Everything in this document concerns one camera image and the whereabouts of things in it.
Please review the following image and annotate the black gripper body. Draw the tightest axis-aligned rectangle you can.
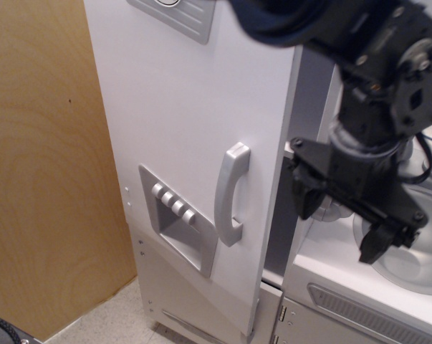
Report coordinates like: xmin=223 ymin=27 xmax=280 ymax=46
xmin=290 ymin=138 xmax=428 ymax=247

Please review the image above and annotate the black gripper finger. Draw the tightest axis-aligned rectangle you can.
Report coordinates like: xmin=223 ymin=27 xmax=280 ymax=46
xmin=292 ymin=168 xmax=327 ymax=220
xmin=359 ymin=223 xmax=395 ymax=264

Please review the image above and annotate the white fridge door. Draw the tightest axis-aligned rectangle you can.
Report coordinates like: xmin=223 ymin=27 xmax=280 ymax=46
xmin=85 ymin=1 xmax=299 ymax=337

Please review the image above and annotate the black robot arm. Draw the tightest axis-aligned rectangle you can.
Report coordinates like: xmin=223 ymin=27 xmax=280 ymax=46
xmin=231 ymin=1 xmax=432 ymax=264

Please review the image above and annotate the grey toy phone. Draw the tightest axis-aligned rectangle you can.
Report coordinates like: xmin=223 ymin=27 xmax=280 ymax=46
xmin=312 ymin=198 xmax=353 ymax=222

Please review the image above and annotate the grey round sink basin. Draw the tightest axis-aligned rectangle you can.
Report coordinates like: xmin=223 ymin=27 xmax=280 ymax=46
xmin=372 ymin=186 xmax=432 ymax=295

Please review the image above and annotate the white toy kitchen cabinet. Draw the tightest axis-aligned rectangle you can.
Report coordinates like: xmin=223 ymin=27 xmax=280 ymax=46
xmin=262 ymin=49 xmax=432 ymax=343

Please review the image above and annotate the grey oven vent panel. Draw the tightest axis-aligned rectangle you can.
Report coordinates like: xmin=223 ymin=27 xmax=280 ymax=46
xmin=307 ymin=283 xmax=432 ymax=343

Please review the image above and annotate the grey ice dispenser panel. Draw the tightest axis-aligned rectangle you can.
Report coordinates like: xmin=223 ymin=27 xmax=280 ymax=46
xmin=138 ymin=165 xmax=219 ymax=278

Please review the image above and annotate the white freezer door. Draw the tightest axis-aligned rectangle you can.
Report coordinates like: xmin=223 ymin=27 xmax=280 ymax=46
xmin=129 ymin=221 xmax=287 ymax=344

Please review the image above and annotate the grey top vent panel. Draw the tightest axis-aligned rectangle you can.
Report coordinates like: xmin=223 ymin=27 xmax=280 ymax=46
xmin=128 ymin=0 xmax=216 ymax=45

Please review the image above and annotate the plywood board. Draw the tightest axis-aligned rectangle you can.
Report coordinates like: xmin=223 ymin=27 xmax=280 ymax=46
xmin=0 ymin=1 xmax=135 ymax=340

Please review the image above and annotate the black case corner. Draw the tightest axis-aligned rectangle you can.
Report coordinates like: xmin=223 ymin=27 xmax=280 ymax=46
xmin=0 ymin=318 xmax=42 ymax=344

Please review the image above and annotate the grey fridge door handle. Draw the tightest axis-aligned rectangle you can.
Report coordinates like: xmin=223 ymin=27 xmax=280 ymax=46
xmin=213 ymin=142 xmax=251 ymax=247

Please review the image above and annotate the grey freezer door handle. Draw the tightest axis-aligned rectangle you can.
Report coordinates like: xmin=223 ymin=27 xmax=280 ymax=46
xmin=248 ymin=298 xmax=260 ymax=335

